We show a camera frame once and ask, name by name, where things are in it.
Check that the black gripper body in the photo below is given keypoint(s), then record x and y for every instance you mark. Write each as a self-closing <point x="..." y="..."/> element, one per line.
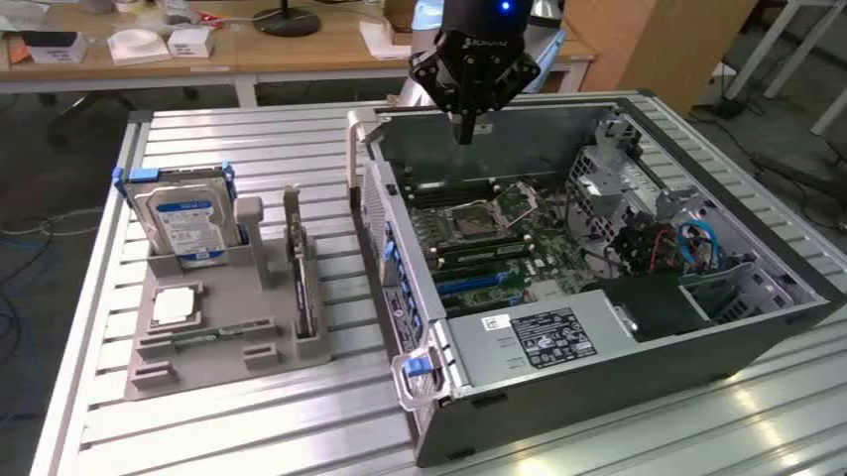
<point x="486" y="30"/>

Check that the black graphics card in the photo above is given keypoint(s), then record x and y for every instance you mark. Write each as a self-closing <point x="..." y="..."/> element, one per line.
<point x="301" y="277"/>

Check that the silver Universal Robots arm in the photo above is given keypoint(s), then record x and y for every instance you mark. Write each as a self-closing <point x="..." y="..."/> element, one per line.
<point x="414" y="94"/>

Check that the white paper stack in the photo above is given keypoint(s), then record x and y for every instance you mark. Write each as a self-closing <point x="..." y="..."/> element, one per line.
<point x="385" y="42"/>

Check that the brown cardboard box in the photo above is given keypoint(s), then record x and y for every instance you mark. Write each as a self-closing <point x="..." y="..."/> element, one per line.
<point x="397" y="15"/>

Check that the wooden cabinet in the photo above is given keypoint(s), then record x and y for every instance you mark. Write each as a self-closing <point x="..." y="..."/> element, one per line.
<point x="662" y="49"/>

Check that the black round stand base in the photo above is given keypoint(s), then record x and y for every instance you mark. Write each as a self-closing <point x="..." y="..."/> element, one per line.
<point x="286" y="24"/>

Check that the metal socket cover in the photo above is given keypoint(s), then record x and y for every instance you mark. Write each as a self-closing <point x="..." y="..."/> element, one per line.
<point x="517" y="201"/>

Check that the perforated metal drive cage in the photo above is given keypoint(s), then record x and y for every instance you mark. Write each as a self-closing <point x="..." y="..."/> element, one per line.
<point x="596" y="198"/>

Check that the CPU socket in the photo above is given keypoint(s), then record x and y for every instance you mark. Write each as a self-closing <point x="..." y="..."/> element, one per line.
<point x="472" y="223"/>

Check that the green motherboard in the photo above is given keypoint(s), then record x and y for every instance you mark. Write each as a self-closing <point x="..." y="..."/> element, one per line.
<point x="550" y="248"/>

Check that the installed RAM stick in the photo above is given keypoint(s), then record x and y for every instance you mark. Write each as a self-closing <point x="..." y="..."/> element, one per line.
<point x="484" y="253"/>

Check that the small white box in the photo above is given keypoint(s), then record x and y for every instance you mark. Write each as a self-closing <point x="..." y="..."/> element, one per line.
<point x="192" y="44"/>

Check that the blue expansion slot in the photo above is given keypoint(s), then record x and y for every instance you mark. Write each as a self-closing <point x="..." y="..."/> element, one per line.
<point x="470" y="283"/>

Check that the white holder with round hole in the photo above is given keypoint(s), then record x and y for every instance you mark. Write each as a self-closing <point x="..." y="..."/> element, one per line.
<point x="140" y="47"/>

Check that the metal disk bay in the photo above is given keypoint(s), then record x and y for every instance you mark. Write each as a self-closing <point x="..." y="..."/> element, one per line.
<point x="729" y="292"/>

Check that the grey parts rack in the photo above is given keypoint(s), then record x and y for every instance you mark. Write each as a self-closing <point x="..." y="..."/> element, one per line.
<point x="225" y="297"/>

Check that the grey power supply unit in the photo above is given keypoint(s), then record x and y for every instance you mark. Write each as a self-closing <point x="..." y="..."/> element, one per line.
<point x="497" y="357"/>

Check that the white box with black lid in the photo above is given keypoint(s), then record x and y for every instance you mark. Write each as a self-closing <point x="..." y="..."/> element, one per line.
<point x="57" y="52"/>

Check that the blue case latch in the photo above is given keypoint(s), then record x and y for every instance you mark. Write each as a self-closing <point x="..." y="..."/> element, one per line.
<point x="416" y="368"/>

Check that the silver CPU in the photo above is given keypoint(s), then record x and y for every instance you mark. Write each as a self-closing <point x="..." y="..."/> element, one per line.
<point x="174" y="305"/>

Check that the green RAM stick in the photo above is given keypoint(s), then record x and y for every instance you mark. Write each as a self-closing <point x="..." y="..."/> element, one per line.
<point x="200" y="337"/>

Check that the open dark PC case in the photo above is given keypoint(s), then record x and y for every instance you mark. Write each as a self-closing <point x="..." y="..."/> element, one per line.
<point x="596" y="396"/>

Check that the white table frame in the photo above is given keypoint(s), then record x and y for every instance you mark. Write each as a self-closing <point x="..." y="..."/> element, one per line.
<point x="754" y="54"/>

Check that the hard disk with blue bracket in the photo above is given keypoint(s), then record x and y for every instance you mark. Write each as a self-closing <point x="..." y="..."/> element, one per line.
<point x="186" y="223"/>

